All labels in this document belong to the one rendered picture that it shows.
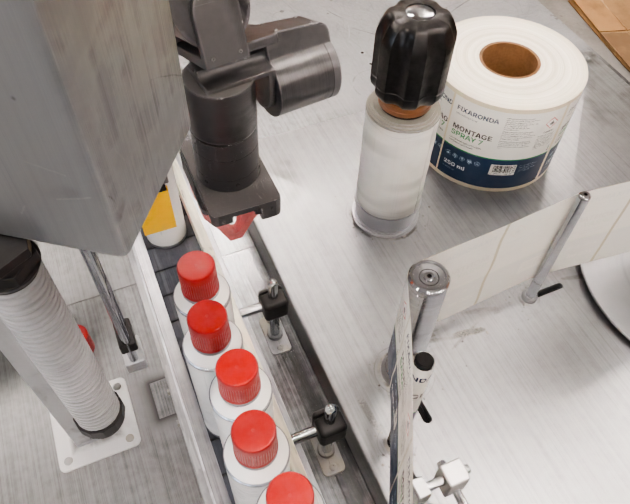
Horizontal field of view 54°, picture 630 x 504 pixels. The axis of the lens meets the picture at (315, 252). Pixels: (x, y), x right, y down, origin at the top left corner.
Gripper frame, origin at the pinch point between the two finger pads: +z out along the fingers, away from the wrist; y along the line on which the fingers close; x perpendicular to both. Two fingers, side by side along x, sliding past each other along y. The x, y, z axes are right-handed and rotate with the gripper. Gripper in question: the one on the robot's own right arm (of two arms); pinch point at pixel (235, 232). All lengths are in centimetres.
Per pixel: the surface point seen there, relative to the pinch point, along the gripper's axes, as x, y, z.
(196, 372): 8.3, -14.2, -1.1
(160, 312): 9.5, -2.9, 5.5
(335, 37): -36, 52, 18
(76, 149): 11.0, -20.8, -33.8
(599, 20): -201, 129, 98
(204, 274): 5.3, -8.8, -6.9
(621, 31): -207, 120, 99
